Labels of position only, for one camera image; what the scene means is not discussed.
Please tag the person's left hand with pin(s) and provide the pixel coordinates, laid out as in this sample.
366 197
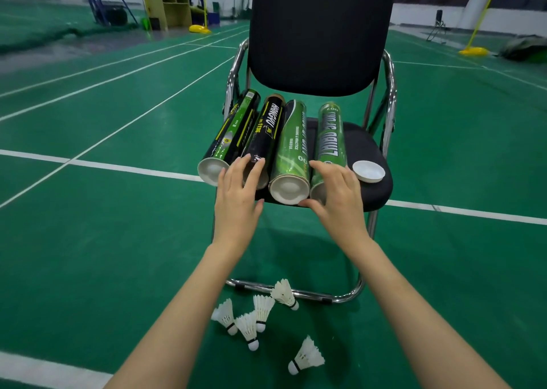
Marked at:
235 213

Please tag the person's right hand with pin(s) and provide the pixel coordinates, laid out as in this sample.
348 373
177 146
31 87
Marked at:
342 213

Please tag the bright green glossy shuttlecock tube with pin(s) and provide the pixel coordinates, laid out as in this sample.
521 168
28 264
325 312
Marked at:
329 136

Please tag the black shuttlecock tube green stripe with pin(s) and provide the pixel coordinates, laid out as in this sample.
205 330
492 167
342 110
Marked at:
235 124

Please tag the black green Hangyu tube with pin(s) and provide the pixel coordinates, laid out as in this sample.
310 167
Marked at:
267 128

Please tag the single feather shuttlecock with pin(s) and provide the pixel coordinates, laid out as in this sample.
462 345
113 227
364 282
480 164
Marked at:
263 307
282 292
247 326
224 314
307 354

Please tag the black chair with chrome frame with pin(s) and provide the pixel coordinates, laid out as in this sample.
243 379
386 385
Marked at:
320 38

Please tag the person's left forearm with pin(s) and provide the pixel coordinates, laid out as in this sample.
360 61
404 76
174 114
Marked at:
171 329

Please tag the person's right forearm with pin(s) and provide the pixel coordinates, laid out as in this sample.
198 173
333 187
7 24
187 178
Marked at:
427 337

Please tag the blue storage box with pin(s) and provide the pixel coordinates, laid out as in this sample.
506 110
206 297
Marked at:
212 18

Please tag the small green plastic object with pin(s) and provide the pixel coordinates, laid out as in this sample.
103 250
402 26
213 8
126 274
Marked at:
145 23

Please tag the wooden shelf cabinet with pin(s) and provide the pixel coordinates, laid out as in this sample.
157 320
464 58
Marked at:
166 8

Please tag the black floor stand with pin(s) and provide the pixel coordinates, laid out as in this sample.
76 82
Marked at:
439 16

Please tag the black sports bag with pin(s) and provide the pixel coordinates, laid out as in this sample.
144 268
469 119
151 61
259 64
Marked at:
525 49

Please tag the dark green rolled net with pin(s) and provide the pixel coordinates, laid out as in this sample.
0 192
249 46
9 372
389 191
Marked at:
42 38

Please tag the yellow net post with base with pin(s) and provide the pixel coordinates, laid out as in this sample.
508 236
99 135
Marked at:
473 51
199 29

